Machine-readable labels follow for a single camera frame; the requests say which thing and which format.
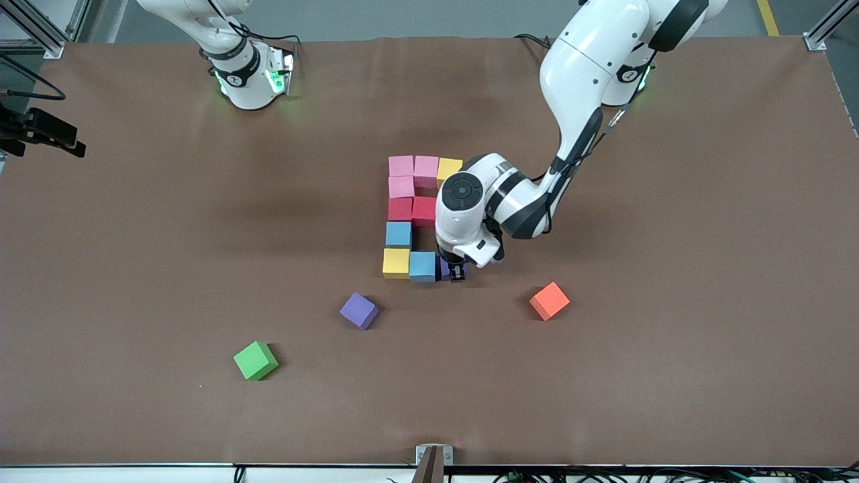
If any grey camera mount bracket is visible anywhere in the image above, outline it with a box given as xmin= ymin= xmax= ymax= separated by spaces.
xmin=413 ymin=445 xmax=454 ymax=483

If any yellow foam block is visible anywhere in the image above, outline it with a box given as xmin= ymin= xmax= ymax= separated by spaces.
xmin=382 ymin=248 xmax=411 ymax=280
xmin=437 ymin=158 xmax=464 ymax=190

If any green foam block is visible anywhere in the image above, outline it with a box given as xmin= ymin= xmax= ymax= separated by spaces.
xmin=233 ymin=341 xmax=279 ymax=382

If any aluminium frame profile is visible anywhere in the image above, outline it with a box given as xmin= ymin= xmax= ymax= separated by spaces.
xmin=0 ymin=0 xmax=95 ymax=60
xmin=803 ymin=0 xmax=859 ymax=52

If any white table edge rail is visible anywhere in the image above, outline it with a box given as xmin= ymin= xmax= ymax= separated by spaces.
xmin=0 ymin=464 xmax=859 ymax=483

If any brown table cover sheet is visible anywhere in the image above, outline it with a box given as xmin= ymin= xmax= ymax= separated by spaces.
xmin=0 ymin=34 xmax=859 ymax=468

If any orange foam block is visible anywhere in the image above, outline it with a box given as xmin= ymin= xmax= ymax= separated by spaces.
xmin=529 ymin=282 xmax=571 ymax=321

